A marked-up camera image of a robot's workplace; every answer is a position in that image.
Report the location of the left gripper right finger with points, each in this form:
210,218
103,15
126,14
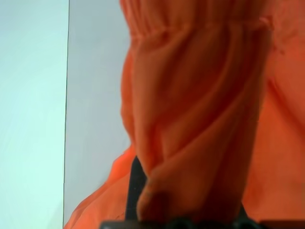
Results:
243,213

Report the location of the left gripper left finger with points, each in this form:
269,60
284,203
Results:
135,186

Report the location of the orange shorts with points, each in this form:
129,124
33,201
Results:
195,100

